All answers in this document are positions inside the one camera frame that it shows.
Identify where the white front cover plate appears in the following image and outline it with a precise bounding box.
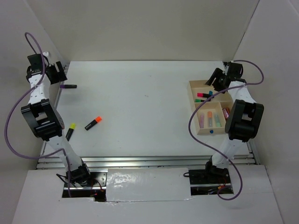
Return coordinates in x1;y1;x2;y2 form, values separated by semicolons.
106;168;191;202

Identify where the purple cap black highlighter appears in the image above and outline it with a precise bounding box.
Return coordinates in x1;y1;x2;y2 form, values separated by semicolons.
60;84;77;89

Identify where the blue cap black highlighter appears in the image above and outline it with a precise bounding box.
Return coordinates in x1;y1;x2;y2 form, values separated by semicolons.
207;91;213;98

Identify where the green cap black highlighter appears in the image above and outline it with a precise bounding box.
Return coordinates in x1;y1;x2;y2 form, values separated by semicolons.
194;99;205;103

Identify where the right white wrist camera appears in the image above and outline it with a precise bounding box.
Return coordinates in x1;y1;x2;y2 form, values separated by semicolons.
223;61;233;70

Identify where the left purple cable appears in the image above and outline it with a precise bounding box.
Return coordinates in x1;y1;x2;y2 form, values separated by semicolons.
4;32;72;198

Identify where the yellow cap black highlighter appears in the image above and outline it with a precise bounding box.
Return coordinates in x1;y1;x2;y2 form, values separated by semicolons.
66;123;76;141

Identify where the orange cap black highlighter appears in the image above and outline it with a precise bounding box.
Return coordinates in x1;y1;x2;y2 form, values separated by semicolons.
85;116;102;131

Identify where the pastel orange cap highlighter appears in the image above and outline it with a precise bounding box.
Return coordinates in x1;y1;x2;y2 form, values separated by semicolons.
207;111;213;128

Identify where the wooden compartment tray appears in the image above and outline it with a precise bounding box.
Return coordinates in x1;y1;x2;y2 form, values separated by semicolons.
188;80;233;135

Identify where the pastel green highlighter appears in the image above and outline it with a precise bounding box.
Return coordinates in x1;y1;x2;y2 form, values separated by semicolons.
214;113;221;127

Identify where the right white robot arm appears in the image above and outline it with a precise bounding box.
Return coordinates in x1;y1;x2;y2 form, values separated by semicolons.
204;62;264;183

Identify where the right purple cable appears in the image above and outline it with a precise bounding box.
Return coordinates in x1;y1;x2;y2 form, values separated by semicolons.
188;60;264;201

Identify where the pastel lilac highlighter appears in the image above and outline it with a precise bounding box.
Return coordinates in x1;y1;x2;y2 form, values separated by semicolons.
199;113;205;129

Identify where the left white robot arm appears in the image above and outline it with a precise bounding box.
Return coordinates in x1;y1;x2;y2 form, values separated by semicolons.
21;54;92;186

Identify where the purple cable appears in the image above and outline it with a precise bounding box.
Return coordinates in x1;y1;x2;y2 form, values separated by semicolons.
4;32;72;198
188;60;264;201

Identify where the pink cap black highlighter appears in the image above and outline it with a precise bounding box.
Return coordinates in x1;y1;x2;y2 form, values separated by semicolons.
197;92;211;98

